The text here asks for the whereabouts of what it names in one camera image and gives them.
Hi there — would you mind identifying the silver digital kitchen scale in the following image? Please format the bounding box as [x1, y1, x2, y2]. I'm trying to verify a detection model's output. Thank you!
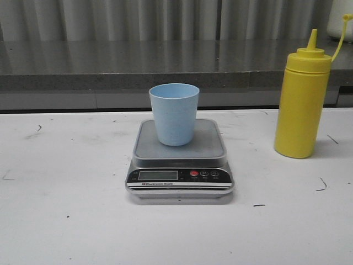
[125, 119, 235, 198]

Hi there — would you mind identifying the yellow squeeze bottle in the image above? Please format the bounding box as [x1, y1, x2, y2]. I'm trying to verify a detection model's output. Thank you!
[274, 14, 352, 158]

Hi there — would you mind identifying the grey stone counter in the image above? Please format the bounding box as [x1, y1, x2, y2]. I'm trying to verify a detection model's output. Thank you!
[0, 38, 353, 111]

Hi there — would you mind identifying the light blue plastic cup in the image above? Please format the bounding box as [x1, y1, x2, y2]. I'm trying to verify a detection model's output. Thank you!
[149, 83, 199, 146]

